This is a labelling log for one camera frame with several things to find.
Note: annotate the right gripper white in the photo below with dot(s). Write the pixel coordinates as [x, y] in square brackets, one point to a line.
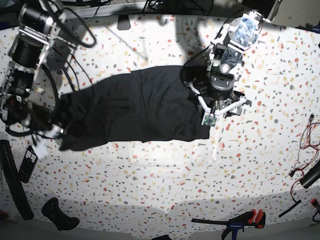
[40, 139]

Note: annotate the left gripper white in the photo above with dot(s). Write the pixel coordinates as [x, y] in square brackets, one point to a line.
[232, 106]

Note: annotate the dark grey T-shirt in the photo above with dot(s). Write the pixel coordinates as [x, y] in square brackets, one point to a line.
[144, 105]

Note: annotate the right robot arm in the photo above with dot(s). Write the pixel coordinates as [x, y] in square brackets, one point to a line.
[40, 23]

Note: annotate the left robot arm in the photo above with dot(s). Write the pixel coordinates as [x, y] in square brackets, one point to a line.
[224, 61]

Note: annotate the black TV remote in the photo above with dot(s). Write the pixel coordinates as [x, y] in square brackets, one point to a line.
[28, 164]

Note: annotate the long black bar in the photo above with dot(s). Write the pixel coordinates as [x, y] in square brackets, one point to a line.
[13, 181]

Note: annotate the black game controller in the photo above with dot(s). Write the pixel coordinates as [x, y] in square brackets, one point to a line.
[52, 211]

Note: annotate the red black clamp left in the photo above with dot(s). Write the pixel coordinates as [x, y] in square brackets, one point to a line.
[3, 216]

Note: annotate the black monitor stand foot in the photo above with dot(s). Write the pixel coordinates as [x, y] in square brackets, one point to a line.
[123, 23]

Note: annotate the black cylinder right edge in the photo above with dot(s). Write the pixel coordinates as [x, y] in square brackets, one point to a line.
[311, 177]

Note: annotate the small red connector block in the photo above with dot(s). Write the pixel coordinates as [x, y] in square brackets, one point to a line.
[314, 202]

